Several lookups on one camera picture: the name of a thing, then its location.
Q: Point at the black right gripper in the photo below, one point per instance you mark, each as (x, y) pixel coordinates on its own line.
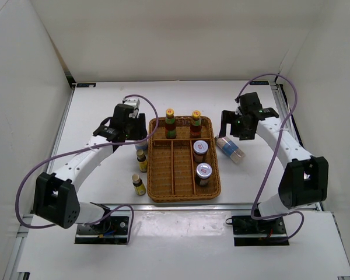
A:
(227, 117)

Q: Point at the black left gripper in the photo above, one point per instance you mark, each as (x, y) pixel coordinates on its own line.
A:
(141, 132)

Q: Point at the white spice jar silver lid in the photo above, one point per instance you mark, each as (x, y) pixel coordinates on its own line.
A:
(229, 148)
(142, 146)

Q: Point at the small yellow bottle tan cap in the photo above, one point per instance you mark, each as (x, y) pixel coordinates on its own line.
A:
(142, 161)
(138, 184)

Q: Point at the red sauce bottle yellow cap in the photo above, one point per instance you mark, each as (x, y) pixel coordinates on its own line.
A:
(170, 124)
(195, 124)

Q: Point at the dark jar white lid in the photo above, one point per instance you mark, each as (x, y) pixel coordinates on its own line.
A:
(200, 149)
(203, 173)

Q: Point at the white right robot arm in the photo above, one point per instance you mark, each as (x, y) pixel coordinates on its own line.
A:
(305, 177)

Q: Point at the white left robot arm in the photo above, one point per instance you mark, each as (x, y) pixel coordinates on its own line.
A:
(56, 194)

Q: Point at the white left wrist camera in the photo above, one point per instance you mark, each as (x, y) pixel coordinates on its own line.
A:
(133, 102)

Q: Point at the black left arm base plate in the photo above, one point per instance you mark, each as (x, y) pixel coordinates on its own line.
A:
(113, 231)

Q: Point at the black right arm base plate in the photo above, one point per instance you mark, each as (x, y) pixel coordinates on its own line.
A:
(248, 232)

